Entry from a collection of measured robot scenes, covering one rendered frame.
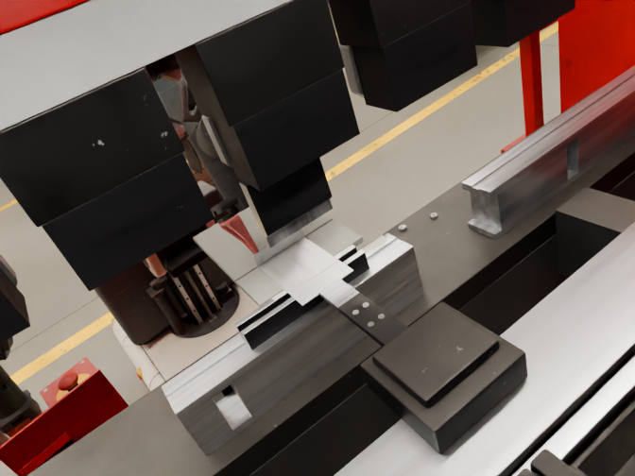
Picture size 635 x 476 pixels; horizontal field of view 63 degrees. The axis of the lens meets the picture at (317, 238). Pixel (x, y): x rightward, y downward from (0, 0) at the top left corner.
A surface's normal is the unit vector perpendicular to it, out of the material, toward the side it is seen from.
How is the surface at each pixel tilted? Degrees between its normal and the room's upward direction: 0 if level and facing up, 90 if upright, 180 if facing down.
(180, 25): 90
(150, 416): 0
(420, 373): 0
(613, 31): 90
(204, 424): 90
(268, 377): 90
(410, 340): 0
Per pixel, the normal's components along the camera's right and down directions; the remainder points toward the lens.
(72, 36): 0.54, 0.35
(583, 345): -0.28, -0.78
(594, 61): -0.80, 0.51
